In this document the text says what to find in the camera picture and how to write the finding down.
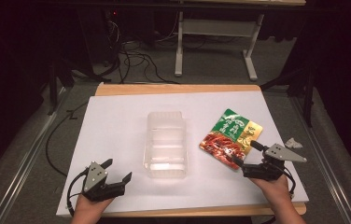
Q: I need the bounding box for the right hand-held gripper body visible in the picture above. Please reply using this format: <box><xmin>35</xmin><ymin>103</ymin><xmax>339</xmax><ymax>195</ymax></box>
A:
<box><xmin>241</xmin><ymin>143</ymin><xmax>308</xmax><ymax>182</ymax></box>

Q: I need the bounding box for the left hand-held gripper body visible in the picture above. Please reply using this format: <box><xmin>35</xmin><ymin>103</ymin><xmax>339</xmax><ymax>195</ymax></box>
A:
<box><xmin>81</xmin><ymin>161</ymin><xmax>126</xmax><ymax>203</ymax></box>

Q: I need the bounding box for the green and red seasoning packet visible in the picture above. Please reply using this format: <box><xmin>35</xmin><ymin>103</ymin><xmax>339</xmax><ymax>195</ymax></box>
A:
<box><xmin>199</xmin><ymin>107</ymin><xmax>264</xmax><ymax>171</ymax></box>

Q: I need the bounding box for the clear plastic container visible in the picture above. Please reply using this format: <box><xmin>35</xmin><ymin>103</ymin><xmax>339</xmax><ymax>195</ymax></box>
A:
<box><xmin>143</xmin><ymin>110</ymin><xmax>189</xmax><ymax>180</ymax></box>

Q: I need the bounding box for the person's left hand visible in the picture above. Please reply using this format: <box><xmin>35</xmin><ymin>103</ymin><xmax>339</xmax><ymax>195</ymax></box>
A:
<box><xmin>71</xmin><ymin>194</ymin><xmax>116</xmax><ymax>219</ymax></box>

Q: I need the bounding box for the person's right hand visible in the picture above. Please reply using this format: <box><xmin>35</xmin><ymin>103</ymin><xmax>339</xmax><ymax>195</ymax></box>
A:
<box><xmin>249</xmin><ymin>174</ymin><xmax>291</xmax><ymax>203</ymax></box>

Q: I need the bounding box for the crumpled white paper scrap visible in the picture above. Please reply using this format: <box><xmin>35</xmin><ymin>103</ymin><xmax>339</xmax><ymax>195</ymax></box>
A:
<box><xmin>284</xmin><ymin>137</ymin><xmax>304</xmax><ymax>149</ymax></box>

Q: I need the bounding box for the white paper sheet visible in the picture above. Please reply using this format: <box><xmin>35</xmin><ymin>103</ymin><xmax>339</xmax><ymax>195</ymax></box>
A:
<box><xmin>55</xmin><ymin>91</ymin><xmax>310</xmax><ymax>217</ymax></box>

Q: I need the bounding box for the black metal stand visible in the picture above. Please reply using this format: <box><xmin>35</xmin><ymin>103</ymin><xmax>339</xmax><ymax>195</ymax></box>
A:
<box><xmin>259</xmin><ymin>63</ymin><xmax>318</xmax><ymax>129</ymax></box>
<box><xmin>46</xmin><ymin>58</ymin><xmax>104</xmax><ymax>117</ymax></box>

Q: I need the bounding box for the black equipment cabinet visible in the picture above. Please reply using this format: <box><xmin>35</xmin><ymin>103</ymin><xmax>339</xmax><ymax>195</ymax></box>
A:
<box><xmin>77</xmin><ymin>7</ymin><xmax>122</xmax><ymax>69</ymax></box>

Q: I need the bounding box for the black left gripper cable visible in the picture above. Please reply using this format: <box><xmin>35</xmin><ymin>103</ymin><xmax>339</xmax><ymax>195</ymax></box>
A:
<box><xmin>65</xmin><ymin>167</ymin><xmax>90</xmax><ymax>217</ymax></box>

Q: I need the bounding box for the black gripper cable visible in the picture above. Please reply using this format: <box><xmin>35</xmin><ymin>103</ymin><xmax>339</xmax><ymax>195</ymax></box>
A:
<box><xmin>65</xmin><ymin>167</ymin><xmax>90</xmax><ymax>217</ymax></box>
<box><xmin>275</xmin><ymin>164</ymin><xmax>297</xmax><ymax>201</ymax></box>

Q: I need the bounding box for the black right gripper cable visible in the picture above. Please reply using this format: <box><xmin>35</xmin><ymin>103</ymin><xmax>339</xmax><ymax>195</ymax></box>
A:
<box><xmin>275</xmin><ymin>164</ymin><xmax>297</xmax><ymax>201</ymax></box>

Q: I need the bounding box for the silver metal floor rail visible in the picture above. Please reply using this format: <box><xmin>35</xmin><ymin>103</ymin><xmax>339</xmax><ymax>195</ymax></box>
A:
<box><xmin>289</xmin><ymin>95</ymin><xmax>351</xmax><ymax>224</ymax></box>
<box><xmin>0</xmin><ymin>87</ymin><xmax>72</xmax><ymax>224</ymax></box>

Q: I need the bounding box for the black floor cable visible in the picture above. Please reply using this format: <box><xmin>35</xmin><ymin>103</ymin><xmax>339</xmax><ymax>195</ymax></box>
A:
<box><xmin>45</xmin><ymin>101</ymin><xmax>90</xmax><ymax>178</ymax></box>

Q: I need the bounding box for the tangle of black floor cables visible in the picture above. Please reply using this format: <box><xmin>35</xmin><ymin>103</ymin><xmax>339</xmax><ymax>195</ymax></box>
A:
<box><xmin>102</xmin><ymin>12</ymin><xmax>181</xmax><ymax>86</ymax></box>

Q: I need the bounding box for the white metal desk frame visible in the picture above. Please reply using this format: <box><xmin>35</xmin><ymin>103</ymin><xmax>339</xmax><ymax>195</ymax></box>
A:
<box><xmin>174</xmin><ymin>0</ymin><xmax>307</xmax><ymax>83</ymax></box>

